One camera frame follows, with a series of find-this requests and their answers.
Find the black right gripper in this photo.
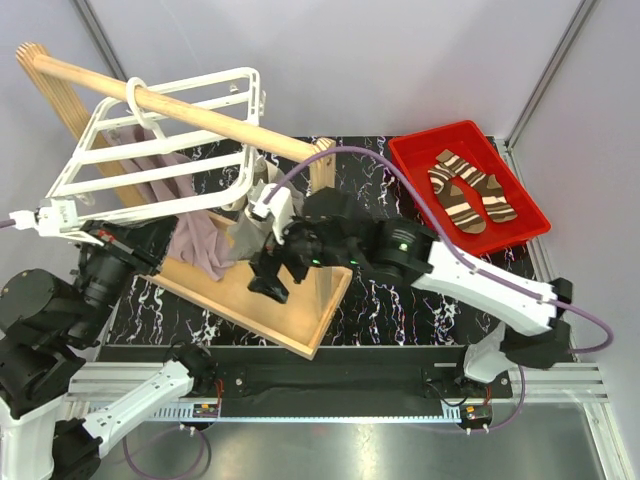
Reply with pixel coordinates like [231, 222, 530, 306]
[247, 205, 360, 304]

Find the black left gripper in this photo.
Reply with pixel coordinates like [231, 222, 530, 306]
[71, 212, 182, 342]

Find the wooden clothes rack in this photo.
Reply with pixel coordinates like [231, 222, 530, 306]
[16, 42, 352, 360]

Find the grey cream sock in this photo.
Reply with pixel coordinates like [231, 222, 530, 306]
[227, 156, 284, 262]

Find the white plastic clip hanger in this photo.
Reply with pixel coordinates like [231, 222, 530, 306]
[44, 66, 266, 226]

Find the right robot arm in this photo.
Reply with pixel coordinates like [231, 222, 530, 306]
[248, 184, 572, 397]

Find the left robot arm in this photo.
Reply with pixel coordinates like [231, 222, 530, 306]
[1, 216, 221, 479]

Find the mauve hanging cloth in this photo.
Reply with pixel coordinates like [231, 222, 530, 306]
[121, 152, 234, 281]

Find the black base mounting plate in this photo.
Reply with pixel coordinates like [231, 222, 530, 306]
[94, 344, 531, 419]

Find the brown striped sock left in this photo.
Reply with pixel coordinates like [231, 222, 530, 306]
[428, 164, 486, 235]

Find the brown striped sock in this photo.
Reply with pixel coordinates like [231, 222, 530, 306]
[436, 149, 518, 224]
[428, 164, 486, 235]

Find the brown striped sock right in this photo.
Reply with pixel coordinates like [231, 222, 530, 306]
[436, 149, 518, 224]

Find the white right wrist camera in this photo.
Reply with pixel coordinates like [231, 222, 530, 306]
[249, 182, 295, 245]

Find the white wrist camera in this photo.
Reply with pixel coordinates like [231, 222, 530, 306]
[249, 182, 295, 245]
[9, 198, 80, 237]

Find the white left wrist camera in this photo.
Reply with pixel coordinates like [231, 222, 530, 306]
[9, 198, 80, 237]

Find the white slotted cable duct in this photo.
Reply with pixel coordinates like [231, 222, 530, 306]
[147, 401, 462, 425]

